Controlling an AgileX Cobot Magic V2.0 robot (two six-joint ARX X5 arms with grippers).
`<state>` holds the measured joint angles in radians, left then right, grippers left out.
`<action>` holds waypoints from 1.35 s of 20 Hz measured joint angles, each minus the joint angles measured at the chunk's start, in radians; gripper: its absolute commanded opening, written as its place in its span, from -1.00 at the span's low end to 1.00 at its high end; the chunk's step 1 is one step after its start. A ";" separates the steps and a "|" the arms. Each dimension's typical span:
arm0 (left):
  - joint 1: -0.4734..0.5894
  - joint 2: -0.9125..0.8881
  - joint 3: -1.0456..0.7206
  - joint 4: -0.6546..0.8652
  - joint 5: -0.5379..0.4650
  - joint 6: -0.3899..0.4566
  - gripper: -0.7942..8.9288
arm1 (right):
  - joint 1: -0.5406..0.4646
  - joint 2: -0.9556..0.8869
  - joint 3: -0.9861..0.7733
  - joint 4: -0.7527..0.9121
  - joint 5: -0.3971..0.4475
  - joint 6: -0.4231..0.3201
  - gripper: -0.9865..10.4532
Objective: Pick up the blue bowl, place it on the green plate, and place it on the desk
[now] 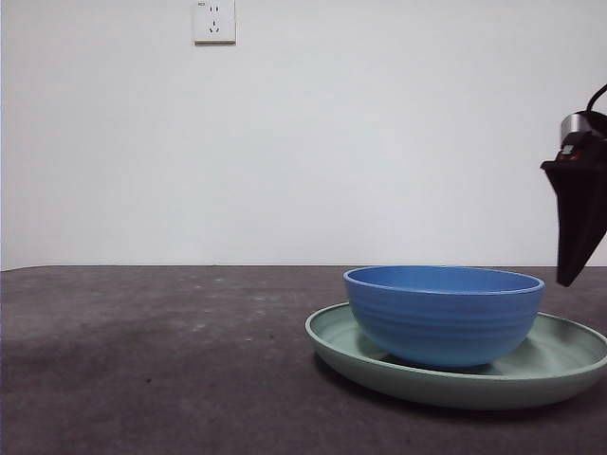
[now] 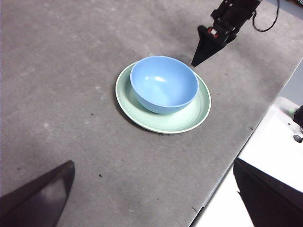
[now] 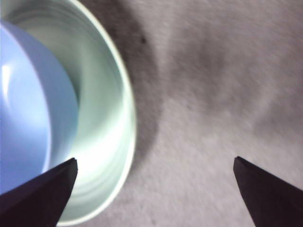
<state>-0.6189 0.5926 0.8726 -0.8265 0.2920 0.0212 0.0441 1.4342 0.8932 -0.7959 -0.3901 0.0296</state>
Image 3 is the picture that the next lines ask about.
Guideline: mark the blue ribbed bowl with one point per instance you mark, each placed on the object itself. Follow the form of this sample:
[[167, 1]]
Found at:
[[26, 106]]

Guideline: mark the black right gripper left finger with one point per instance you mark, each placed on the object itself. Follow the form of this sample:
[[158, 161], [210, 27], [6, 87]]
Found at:
[[35, 201]]

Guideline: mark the pale green round plate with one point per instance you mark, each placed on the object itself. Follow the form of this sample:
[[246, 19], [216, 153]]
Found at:
[[104, 106]]

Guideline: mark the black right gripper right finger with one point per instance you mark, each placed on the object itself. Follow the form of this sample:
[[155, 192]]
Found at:
[[272, 201]]

